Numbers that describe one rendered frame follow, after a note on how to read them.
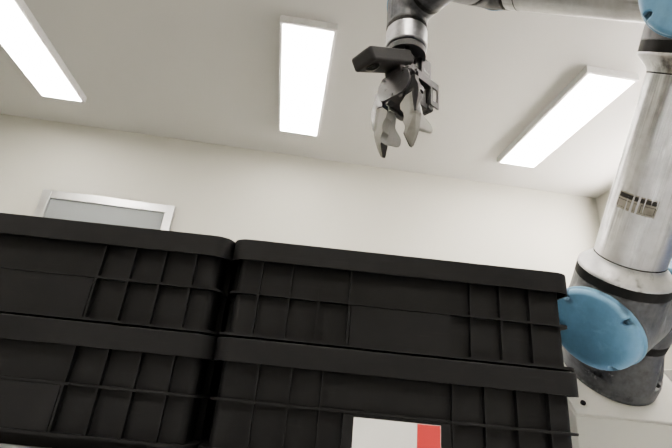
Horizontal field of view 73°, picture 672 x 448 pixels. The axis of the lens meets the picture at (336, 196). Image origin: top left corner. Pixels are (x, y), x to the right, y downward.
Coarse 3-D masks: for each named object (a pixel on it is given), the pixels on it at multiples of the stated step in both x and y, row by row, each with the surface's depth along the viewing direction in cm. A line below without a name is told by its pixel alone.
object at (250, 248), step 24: (240, 240) 53; (312, 264) 52; (336, 264) 52; (360, 264) 52; (384, 264) 52; (408, 264) 52; (432, 264) 53; (456, 264) 53; (480, 264) 53; (528, 288) 52; (552, 288) 52
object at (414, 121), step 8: (408, 96) 73; (400, 104) 74; (408, 104) 72; (408, 112) 71; (416, 112) 70; (408, 120) 71; (416, 120) 70; (424, 120) 73; (408, 128) 70; (416, 128) 70; (424, 128) 72; (432, 128) 74; (408, 136) 70; (416, 136) 70; (408, 144) 70
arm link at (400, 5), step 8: (392, 0) 84; (400, 0) 82; (408, 0) 80; (392, 8) 83; (400, 8) 81; (408, 8) 81; (416, 8) 80; (392, 16) 82; (400, 16) 80; (408, 16) 80; (416, 16) 80; (424, 16) 81; (432, 16) 83; (424, 24) 81
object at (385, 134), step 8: (384, 112) 76; (392, 112) 78; (376, 120) 77; (384, 120) 75; (392, 120) 78; (376, 128) 76; (384, 128) 75; (392, 128) 78; (376, 136) 75; (384, 136) 75; (392, 136) 78; (376, 144) 76; (384, 144) 74; (392, 144) 78; (400, 144) 79; (384, 152) 74
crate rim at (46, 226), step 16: (0, 224) 51; (16, 224) 52; (32, 224) 52; (48, 224) 52; (64, 224) 52; (80, 224) 52; (96, 224) 52; (80, 240) 51; (96, 240) 51; (112, 240) 51; (128, 240) 52; (144, 240) 52; (160, 240) 52; (176, 240) 52; (192, 240) 52; (208, 240) 52; (224, 240) 53; (224, 256) 52
